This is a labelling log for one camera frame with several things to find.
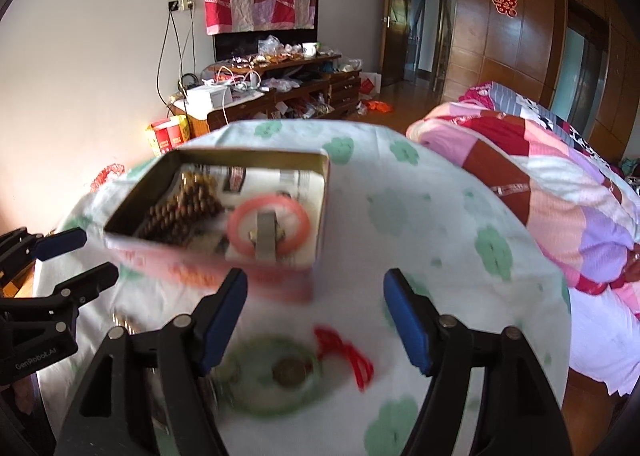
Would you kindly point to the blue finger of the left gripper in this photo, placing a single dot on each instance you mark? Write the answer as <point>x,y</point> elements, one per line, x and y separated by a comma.
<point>65,298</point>
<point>20,249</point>

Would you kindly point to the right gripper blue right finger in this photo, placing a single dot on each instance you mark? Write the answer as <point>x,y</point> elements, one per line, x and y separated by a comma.
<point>518,412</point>

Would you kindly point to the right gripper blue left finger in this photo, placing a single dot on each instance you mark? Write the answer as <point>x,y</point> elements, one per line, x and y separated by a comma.
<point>110,413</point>

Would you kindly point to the silver wristwatch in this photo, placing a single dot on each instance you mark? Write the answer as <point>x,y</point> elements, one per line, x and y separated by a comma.
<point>266,236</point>

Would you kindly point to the red knotted string charm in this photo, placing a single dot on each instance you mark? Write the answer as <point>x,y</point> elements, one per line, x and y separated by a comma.
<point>330,343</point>

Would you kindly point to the thin silver bangle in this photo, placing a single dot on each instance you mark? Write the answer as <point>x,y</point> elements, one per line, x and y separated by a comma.
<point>152,376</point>

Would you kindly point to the wooden bedroom door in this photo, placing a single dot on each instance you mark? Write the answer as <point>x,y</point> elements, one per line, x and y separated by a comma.
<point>395,39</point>

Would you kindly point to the white bed sheet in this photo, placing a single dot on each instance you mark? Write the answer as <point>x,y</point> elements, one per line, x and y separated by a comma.
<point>604,341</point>

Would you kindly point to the white green patterned tablecloth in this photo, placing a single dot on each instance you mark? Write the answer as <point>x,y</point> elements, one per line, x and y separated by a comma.
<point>393,204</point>

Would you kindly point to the pink cookie tin box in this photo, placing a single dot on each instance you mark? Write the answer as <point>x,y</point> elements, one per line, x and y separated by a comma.
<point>171,224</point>

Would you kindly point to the white printed paper sheet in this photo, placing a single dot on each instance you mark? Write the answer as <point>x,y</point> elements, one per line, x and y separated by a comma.
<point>295,196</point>

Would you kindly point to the red yellow carton box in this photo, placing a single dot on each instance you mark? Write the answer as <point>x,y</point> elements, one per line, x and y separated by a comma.
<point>168,134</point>

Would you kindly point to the pink patchwork quilt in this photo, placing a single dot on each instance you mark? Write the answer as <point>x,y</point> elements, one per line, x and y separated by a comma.
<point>583,216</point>

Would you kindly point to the white box appliance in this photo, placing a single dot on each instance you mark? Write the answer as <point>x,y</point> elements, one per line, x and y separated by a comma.
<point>208,98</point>

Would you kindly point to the black television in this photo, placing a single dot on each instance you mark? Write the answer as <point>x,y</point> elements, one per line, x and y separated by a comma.
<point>228,46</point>

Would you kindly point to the wooden tv cabinet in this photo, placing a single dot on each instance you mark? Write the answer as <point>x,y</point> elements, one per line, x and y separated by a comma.
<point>318,88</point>

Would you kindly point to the red pink cloth cover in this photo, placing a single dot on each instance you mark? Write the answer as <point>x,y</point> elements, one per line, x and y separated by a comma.
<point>232,16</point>

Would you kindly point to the wooden wardrobe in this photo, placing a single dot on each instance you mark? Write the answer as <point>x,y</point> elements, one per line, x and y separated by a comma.
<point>524,53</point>

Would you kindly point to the red double happiness decal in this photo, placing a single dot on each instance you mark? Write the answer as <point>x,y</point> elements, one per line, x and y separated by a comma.
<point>508,8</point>

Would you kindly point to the wall power socket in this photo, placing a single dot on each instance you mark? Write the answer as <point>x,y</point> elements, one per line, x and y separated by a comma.
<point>181,5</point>

